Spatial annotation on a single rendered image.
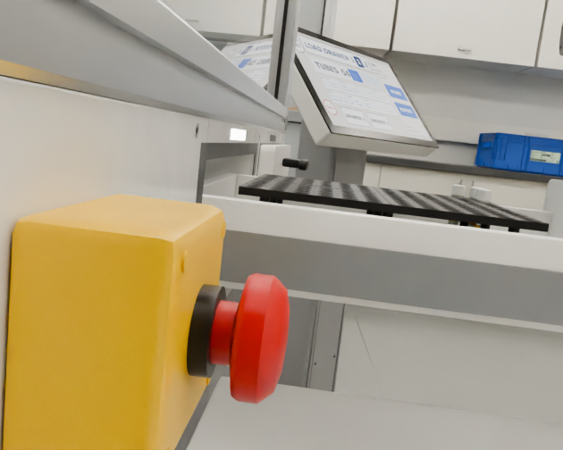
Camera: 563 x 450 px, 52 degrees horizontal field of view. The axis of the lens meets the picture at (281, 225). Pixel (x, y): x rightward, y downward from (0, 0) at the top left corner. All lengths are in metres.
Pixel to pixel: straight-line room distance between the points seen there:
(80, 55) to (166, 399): 0.10
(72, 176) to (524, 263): 0.30
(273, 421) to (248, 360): 0.22
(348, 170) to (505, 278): 1.10
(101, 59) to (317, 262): 0.23
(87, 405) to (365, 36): 3.65
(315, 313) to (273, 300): 1.32
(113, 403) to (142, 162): 0.12
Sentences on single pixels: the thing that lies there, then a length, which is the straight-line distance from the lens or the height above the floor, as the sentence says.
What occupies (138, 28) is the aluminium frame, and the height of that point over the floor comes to 0.97.
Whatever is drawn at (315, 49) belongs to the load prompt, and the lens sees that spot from 1.41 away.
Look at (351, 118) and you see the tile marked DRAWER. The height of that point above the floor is 1.00.
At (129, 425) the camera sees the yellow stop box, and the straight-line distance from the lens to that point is 0.16.
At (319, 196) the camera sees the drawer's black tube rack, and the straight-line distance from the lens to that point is 0.42.
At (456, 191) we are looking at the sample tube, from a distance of 0.59.
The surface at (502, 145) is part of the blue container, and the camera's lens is 3.72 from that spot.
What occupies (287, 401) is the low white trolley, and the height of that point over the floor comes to 0.76.
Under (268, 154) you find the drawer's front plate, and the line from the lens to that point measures 0.68.
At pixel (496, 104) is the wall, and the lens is 4.29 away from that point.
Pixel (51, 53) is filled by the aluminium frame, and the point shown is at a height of 0.95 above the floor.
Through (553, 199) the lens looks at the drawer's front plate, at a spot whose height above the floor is 0.91.
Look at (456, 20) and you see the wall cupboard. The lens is 3.89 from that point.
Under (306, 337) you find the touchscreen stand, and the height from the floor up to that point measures 0.45.
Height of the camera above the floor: 0.94
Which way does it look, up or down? 9 degrees down
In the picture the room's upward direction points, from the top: 7 degrees clockwise
